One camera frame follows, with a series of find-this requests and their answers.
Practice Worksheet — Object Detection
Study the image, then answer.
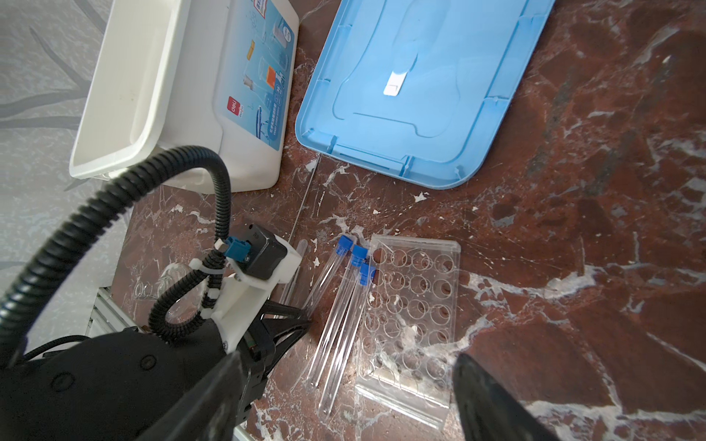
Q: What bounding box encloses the white plastic storage bin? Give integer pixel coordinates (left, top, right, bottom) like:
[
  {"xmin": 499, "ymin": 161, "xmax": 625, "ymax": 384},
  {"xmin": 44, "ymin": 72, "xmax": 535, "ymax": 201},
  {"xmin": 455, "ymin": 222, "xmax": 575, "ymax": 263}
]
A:
[{"xmin": 69, "ymin": 0, "xmax": 300, "ymax": 192}]

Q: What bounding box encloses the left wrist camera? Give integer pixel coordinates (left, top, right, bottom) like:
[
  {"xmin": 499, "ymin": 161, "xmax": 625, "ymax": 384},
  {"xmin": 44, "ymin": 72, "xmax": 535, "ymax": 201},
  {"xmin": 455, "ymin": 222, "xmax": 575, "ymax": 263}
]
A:
[{"xmin": 200, "ymin": 222, "xmax": 302, "ymax": 354}]

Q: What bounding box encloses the test tube blue cap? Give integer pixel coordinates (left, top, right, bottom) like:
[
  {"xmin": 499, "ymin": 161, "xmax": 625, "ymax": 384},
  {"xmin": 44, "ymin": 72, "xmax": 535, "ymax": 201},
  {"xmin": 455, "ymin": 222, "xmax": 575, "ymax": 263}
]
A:
[
  {"xmin": 307, "ymin": 245, "xmax": 368, "ymax": 388},
  {"xmin": 317, "ymin": 261, "xmax": 375, "ymax": 421},
  {"xmin": 303, "ymin": 235, "xmax": 357, "ymax": 318}
]

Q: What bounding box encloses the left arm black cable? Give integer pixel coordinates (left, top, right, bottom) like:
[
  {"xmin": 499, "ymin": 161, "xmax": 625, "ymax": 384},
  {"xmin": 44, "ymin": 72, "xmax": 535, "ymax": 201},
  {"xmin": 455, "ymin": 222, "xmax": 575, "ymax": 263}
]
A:
[{"xmin": 0, "ymin": 144, "xmax": 233, "ymax": 370}]

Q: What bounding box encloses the clear plastic test tube rack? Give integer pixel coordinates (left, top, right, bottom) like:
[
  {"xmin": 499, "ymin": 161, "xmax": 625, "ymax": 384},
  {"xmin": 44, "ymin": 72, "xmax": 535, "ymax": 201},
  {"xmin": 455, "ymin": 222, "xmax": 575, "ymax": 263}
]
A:
[{"xmin": 356, "ymin": 234, "xmax": 461, "ymax": 429}]

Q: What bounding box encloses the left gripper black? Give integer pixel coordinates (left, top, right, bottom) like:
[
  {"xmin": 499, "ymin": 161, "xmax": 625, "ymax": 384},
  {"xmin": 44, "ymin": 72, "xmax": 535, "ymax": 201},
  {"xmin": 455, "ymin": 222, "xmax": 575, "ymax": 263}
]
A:
[{"xmin": 1, "ymin": 301, "xmax": 311, "ymax": 440}]

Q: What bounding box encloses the blue plastic bin lid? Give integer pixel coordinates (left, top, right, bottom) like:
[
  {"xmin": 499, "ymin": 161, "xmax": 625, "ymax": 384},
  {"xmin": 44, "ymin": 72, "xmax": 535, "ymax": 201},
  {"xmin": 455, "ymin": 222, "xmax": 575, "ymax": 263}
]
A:
[{"xmin": 296, "ymin": 0, "xmax": 553, "ymax": 189}]

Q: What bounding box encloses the glass stirring rod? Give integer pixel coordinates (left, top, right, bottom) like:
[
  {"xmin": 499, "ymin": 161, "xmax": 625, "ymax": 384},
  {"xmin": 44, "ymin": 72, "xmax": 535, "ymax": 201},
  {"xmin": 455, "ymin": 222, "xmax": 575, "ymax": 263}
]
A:
[{"xmin": 289, "ymin": 154, "xmax": 321, "ymax": 243}]

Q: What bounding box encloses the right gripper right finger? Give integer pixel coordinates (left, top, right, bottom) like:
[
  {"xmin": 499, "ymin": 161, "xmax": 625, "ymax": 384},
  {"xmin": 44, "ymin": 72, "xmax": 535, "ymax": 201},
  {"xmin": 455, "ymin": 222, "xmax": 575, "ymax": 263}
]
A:
[{"xmin": 452, "ymin": 353, "xmax": 557, "ymax": 440}]

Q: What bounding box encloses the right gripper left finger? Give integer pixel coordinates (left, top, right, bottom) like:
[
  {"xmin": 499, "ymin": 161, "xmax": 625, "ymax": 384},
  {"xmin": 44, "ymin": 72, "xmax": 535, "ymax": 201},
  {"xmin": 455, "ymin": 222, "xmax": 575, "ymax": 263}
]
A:
[{"xmin": 138, "ymin": 353, "xmax": 246, "ymax": 440}]

